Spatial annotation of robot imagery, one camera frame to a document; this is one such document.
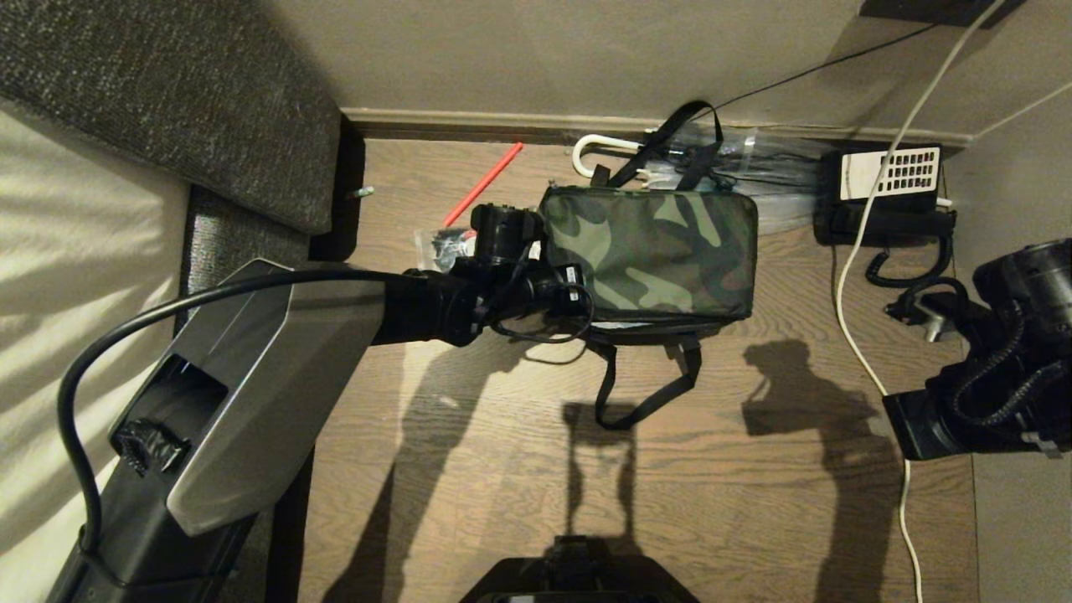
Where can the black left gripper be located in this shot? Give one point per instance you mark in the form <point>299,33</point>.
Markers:
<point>507,230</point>

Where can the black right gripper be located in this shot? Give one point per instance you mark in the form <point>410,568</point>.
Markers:
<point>1026,280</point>

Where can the camouflage fabric zip bag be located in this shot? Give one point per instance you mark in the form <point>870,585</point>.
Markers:
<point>662,251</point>

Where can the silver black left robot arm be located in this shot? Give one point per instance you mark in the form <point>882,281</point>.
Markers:
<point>276,360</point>

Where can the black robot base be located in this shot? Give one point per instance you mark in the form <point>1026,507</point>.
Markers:
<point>578,578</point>

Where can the red thin stick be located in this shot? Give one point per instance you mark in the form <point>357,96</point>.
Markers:
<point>483,184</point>

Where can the beige skirting board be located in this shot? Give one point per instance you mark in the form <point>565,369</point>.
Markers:
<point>461,120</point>

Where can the small metal pin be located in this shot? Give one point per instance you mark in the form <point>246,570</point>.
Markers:
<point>363,193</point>

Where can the black telephone handset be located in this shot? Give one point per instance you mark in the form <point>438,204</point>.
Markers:
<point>896,224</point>

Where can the white mattress sheet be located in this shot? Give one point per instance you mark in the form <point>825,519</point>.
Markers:
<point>50,251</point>

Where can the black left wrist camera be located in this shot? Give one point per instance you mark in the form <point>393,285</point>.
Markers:
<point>571,297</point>

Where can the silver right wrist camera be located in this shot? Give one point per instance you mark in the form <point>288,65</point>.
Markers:
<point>934,322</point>

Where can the grey fabric bed frame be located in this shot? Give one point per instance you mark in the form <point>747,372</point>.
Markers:
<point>209,100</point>

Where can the black wall socket plate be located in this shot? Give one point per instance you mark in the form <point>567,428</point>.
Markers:
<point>921,10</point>

